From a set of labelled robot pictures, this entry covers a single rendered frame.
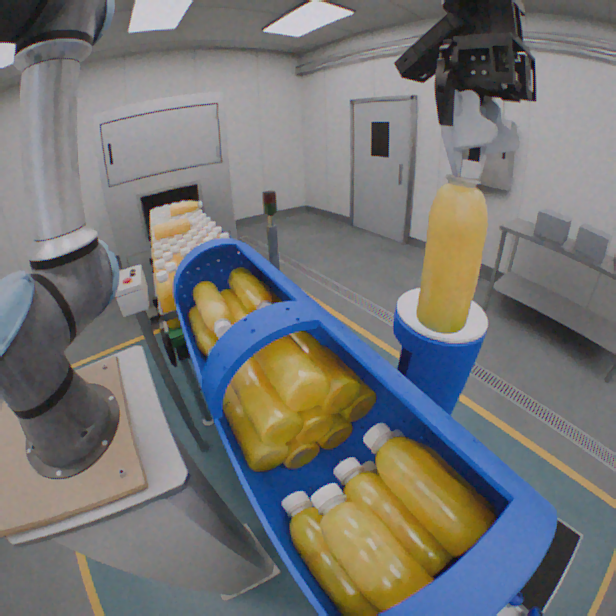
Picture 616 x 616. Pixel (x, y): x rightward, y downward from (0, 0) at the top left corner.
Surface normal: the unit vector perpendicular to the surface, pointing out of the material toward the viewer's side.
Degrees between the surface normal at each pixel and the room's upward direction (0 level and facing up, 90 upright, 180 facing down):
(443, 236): 91
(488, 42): 91
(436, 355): 90
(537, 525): 17
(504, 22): 91
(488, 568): 9
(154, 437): 0
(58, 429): 72
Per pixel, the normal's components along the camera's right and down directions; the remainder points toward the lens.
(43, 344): 1.00, 0.03
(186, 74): 0.59, 0.42
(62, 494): -0.02, -0.85
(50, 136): 0.74, 0.40
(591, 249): -0.86, 0.30
